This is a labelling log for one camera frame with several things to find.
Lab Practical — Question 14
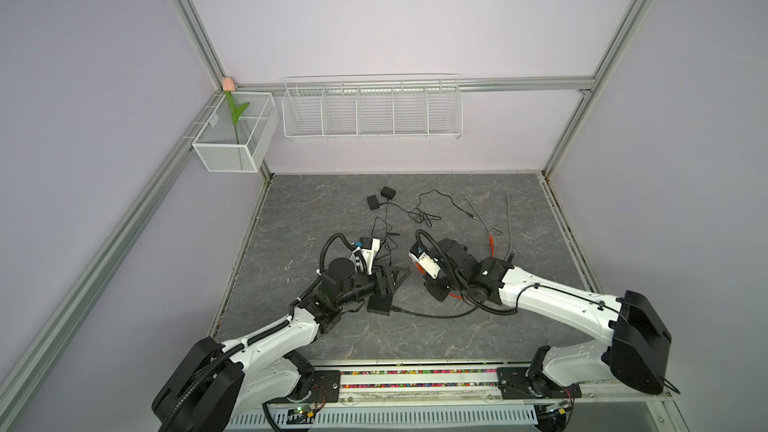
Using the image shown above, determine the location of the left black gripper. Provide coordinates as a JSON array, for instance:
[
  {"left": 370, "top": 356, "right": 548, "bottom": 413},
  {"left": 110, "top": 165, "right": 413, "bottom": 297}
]
[{"left": 336, "top": 265, "right": 410, "bottom": 309}]

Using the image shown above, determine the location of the black ribbed network switch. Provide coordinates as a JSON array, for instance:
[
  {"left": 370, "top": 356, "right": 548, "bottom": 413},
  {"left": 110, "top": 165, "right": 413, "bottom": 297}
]
[{"left": 367, "top": 278, "right": 395, "bottom": 316}]

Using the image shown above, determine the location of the black power plug cable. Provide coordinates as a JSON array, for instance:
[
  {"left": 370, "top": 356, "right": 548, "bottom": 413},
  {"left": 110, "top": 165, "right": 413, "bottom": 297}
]
[{"left": 370, "top": 199, "right": 400, "bottom": 265}]

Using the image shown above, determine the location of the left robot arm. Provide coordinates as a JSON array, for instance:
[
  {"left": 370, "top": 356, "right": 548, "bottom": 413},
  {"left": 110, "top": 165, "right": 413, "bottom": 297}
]
[{"left": 151, "top": 233, "right": 410, "bottom": 431}]

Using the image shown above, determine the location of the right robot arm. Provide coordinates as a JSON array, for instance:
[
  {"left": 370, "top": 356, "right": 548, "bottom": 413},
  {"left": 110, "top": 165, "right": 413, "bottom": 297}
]
[{"left": 409, "top": 229, "right": 672, "bottom": 398}]

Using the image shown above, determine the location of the black power adapter near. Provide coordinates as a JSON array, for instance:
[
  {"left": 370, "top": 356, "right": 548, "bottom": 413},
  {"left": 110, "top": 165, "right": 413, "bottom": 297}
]
[{"left": 366, "top": 195, "right": 381, "bottom": 210}]

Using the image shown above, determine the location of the black power adapter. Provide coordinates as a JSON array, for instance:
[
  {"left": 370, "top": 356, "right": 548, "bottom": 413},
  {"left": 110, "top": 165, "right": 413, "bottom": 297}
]
[
  {"left": 366, "top": 195, "right": 381, "bottom": 210},
  {"left": 380, "top": 186, "right": 396, "bottom": 200}
]

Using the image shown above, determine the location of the black power adapter far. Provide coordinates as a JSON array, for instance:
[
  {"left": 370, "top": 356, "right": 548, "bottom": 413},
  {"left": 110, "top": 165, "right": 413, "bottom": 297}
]
[{"left": 380, "top": 186, "right": 396, "bottom": 200}]

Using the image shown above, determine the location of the white mesh box basket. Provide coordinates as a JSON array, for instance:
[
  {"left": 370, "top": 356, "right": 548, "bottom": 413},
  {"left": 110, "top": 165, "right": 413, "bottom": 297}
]
[{"left": 192, "top": 92, "right": 279, "bottom": 173}]

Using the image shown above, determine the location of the artificial pink tulip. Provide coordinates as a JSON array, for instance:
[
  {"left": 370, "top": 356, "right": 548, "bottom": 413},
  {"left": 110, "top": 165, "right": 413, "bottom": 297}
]
[{"left": 221, "top": 77, "right": 250, "bottom": 144}]

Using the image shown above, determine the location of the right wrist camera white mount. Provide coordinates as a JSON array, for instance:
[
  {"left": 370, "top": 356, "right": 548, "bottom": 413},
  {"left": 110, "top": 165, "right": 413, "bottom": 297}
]
[{"left": 409, "top": 244, "right": 441, "bottom": 279}]

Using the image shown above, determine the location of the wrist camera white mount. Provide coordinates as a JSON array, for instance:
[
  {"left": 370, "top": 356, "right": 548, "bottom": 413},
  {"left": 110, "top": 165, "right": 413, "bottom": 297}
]
[
  {"left": 351, "top": 237, "right": 381, "bottom": 275},
  {"left": 409, "top": 244, "right": 441, "bottom": 279}
]

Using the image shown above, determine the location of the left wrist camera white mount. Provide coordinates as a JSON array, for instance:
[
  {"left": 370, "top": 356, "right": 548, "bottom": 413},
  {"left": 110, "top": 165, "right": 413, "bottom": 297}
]
[{"left": 351, "top": 237, "right": 381, "bottom": 275}]

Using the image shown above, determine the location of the grey cable right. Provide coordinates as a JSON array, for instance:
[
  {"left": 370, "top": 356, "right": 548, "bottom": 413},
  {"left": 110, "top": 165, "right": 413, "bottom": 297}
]
[{"left": 503, "top": 192, "right": 515, "bottom": 262}]

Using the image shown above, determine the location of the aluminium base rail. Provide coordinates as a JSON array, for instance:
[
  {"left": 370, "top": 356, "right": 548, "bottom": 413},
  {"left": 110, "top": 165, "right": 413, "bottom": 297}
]
[{"left": 227, "top": 361, "right": 689, "bottom": 431}]

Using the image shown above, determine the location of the white wire wall basket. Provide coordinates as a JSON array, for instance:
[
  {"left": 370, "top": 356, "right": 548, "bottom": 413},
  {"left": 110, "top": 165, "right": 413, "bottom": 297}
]
[{"left": 282, "top": 74, "right": 464, "bottom": 140}]

